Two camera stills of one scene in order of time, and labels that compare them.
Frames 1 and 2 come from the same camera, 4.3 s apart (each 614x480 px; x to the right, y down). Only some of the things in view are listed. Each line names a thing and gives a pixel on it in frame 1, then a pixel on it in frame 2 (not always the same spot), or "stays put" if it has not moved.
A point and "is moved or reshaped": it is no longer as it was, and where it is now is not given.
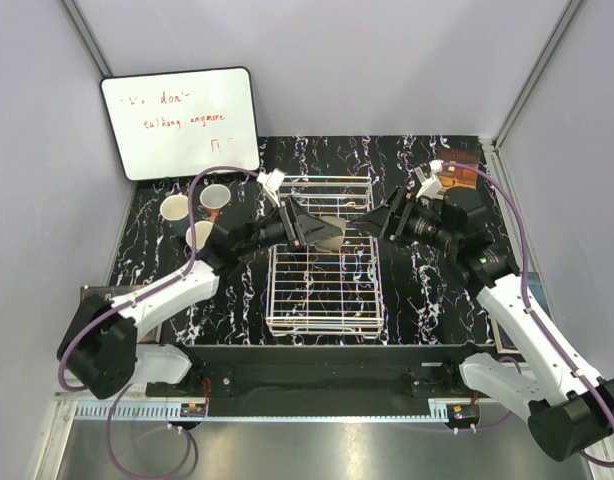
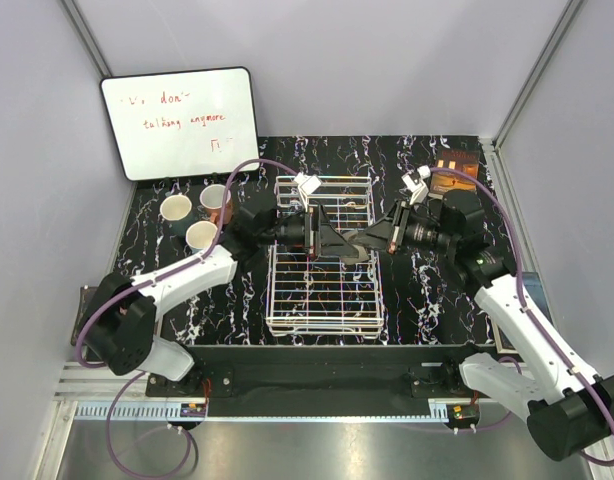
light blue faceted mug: x=202 y=230 stays put
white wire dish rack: x=312 y=293 stays put
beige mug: x=332 y=244 is moved or reshaped
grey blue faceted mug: x=174 y=213 stays put
